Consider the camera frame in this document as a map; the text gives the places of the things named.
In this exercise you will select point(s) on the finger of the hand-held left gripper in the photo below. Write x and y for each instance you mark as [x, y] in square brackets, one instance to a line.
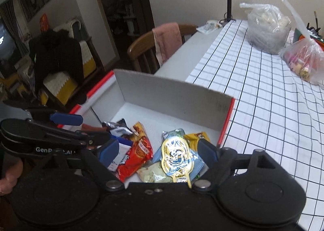
[67, 119]
[97, 138]

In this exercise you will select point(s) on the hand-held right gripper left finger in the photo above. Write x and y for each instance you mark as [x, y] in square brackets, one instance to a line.
[108, 150]

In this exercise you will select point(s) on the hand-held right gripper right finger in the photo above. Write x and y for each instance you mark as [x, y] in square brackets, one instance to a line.
[206, 148]

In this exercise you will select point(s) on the yellow snack packet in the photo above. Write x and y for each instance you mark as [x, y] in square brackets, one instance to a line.
[196, 137]

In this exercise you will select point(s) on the black snack packet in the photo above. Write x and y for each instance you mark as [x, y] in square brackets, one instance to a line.
[119, 126]

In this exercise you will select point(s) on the red orange snack packet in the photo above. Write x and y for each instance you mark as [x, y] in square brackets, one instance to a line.
[136, 157]

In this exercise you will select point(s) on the yellow cartoon lollipop packet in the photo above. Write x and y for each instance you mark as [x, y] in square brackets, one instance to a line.
[177, 157]

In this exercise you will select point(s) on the cream white snack packet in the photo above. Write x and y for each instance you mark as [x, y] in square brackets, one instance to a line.
[151, 172]

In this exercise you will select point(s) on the red cardboard box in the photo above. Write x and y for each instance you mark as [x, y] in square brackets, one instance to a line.
[164, 94]

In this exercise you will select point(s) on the person's left hand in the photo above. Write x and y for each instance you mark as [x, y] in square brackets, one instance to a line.
[11, 177]

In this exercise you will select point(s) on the black jacket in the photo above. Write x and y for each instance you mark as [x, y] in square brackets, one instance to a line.
[55, 61]

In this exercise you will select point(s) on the yellow armchair with white cover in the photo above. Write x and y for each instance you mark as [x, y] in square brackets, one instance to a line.
[87, 59]

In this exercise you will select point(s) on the white checked tablecloth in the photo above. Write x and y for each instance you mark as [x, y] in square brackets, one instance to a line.
[253, 94]

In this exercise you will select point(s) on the wooden chair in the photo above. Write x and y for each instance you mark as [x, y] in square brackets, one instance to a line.
[139, 51]

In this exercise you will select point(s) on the pink towel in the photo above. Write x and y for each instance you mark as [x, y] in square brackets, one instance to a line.
[167, 41]

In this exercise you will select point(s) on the white printed packet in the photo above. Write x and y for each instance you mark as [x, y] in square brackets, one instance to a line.
[207, 28]

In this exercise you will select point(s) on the dark bookshelf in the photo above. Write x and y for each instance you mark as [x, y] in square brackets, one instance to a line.
[126, 0]

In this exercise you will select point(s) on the clear plastic bag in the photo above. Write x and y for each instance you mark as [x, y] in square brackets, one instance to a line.
[268, 31]

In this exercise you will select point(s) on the plastic bag with pink contents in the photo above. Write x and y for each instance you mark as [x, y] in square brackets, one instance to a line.
[308, 56]

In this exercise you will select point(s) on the orange storage container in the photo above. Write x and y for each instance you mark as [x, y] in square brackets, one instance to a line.
[313, 37]

